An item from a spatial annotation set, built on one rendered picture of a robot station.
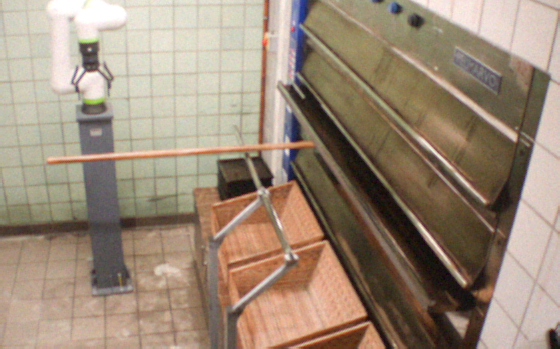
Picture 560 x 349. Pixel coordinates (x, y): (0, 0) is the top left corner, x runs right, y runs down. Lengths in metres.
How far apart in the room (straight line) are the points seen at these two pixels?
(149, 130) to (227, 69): 0.67
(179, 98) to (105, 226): 1.02
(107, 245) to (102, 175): 0.48
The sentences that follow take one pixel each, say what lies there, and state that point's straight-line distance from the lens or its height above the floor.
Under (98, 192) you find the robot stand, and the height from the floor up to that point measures 0.73.
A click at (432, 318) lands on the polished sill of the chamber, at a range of 2.05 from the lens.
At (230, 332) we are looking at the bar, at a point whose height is 0.85.
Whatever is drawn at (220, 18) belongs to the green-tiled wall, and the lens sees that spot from 3.97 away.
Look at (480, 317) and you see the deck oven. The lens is 1.77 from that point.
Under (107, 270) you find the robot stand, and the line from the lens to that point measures 3.87.
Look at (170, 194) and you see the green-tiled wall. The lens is 4.42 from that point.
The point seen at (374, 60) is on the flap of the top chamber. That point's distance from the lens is 2.33.
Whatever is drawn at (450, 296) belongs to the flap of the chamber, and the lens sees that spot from 1.80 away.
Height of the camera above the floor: 2.48
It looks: 27 degrees down
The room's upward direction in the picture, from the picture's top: 3 degrees clockwise
